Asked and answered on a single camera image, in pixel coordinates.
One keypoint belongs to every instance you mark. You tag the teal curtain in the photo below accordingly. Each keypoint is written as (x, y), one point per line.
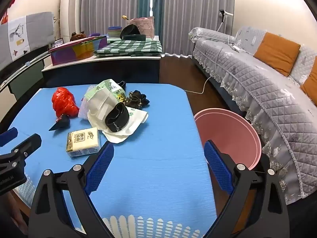
(148, 0)

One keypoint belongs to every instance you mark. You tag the orange cushion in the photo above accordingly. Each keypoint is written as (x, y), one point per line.
(277, 52)
(310, 86)

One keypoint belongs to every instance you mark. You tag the black elastic band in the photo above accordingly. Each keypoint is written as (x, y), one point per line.
(110, 122)

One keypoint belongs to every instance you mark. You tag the green plastic packet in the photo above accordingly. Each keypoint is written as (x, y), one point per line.
(109, 86)

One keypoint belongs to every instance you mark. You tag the dark coffee table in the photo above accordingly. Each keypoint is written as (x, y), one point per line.
(104, 70)

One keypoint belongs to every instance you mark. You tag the white standing air conditioner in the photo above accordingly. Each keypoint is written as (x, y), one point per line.
(71, 10)

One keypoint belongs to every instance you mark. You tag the grey quilted cushion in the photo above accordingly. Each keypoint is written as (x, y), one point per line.
(305, 62)
(250, 39)

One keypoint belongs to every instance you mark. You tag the dark green round tin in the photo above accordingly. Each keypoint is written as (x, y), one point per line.
(135, 37)

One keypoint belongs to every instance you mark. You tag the black scrunchie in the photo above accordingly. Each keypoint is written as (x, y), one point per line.
(137, 99)

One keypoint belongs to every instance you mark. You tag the green checkered cloth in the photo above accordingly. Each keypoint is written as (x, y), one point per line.
(128, 47)

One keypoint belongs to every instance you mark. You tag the television cabinet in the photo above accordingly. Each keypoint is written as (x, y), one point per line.
(24, 76)

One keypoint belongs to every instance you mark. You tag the yellow flower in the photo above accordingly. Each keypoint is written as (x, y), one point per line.
(125, 17)

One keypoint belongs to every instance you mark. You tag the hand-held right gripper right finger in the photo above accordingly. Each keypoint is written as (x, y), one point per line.
(218, 168)

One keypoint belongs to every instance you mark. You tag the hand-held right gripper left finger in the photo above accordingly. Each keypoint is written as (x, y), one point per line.
(99, 168)

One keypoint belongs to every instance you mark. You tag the cream tissue packet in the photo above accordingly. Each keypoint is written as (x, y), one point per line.
(83, 142)

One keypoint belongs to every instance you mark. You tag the pink plastic bin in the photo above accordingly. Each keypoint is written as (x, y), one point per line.
(230, 133)

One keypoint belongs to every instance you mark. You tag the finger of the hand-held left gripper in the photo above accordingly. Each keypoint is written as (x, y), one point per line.
(8, 136)
(31, 143)

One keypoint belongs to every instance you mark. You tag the stack of coloured bowls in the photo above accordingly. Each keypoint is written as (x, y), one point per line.
(114, 32)

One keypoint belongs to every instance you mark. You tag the white power strip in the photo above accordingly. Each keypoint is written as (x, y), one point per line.
(237, 48)

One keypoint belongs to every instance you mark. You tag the red plastic mesh bag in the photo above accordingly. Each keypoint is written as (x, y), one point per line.
(63, 101)

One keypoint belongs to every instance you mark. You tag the blue table mat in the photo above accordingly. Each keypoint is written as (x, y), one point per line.
(153, 153)

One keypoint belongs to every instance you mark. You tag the colourful rectangular box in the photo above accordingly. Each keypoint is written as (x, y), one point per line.
(74, 53)

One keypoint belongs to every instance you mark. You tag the white paper wrapper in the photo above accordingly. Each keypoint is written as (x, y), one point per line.
(99, 106)

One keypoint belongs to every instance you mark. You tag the small photo frame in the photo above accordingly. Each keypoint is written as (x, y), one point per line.
(58, 43)

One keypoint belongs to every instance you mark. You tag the grey curtain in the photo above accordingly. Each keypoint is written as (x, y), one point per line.
(109, 2)
(195, 10)

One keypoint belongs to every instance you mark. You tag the black cone wrapper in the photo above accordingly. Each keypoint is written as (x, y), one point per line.
(62, 122)

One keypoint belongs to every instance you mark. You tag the grey television cover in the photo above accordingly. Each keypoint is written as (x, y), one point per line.
(37, 27)

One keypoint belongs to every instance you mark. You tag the black hat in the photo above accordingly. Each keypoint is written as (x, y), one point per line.
(130, 30)

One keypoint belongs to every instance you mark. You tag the brown toy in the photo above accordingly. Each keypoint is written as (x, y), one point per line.
(76, 36)

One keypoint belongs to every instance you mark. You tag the grey quilted sofa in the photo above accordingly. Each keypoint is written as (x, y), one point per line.
(260, 84)

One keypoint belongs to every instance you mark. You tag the pink lace basket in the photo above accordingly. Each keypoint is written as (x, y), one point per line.
(146, 26)

